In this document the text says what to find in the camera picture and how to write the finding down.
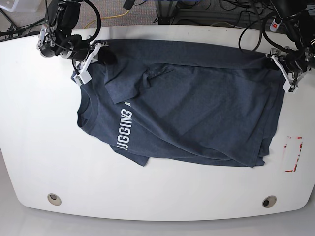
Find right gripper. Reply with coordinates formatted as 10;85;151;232
71;40;117;71

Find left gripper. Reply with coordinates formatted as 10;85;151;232
263;48;315;85

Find blue T-shirt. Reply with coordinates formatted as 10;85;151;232
77;39;284;168

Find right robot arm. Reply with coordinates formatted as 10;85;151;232
37;0;117;73

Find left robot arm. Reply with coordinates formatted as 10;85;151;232
249;0;315;92

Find white power strip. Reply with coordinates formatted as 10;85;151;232
269;18;282;32

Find red tape rectangle marking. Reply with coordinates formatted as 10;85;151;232
282;136;303;173

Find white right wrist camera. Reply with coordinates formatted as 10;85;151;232
74;71;92;86

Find yellow cable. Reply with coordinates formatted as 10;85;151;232
85;8;130;28

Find right table cable grommet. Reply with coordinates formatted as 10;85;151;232
262;196;277;208

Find table cable grommet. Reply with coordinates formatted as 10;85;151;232
47;193;62;206
262;196;277;208

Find left table cable grommet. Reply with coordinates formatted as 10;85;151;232
47;193;62;206

